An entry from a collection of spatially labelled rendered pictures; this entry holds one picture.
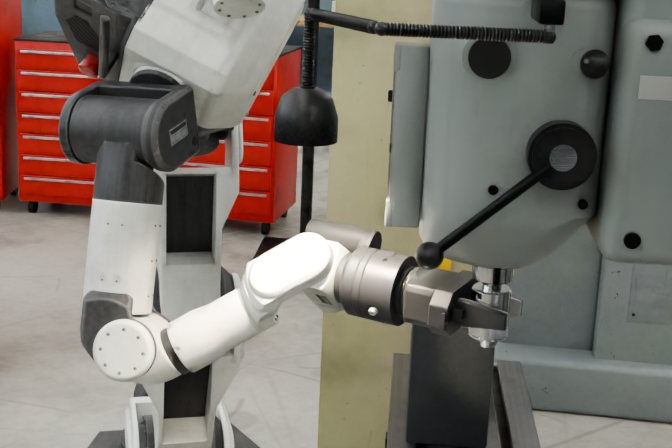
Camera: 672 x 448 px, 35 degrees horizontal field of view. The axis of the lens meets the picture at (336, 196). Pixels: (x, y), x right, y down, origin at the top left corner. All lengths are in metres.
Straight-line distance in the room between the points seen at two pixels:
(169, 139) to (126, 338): 0.26
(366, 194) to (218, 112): 1.57
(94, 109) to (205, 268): 0.51
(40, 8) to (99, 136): 9.46
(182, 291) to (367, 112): 1.26
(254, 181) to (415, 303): 4.64
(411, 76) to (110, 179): 0.42
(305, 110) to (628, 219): 0.36
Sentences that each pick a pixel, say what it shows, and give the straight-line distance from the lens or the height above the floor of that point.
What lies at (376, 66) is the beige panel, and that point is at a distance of 2.97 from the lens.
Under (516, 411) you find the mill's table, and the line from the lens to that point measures 1.78.
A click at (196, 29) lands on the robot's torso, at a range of 1.46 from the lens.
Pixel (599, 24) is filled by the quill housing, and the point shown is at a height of 1.59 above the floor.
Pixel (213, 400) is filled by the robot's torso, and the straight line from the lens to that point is 1.98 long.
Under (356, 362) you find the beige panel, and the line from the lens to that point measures 3.19.
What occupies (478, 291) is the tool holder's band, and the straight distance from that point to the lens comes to 1.28.
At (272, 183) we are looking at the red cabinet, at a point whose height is 0.31.
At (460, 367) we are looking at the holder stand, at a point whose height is 1.06.
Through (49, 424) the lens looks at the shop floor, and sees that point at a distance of 3.86.
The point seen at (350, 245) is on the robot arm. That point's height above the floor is 1.28.
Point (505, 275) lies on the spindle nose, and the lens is 1.27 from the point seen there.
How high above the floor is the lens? 1.67
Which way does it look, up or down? 14 degrees down
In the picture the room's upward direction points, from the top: 2 degrees clockwise
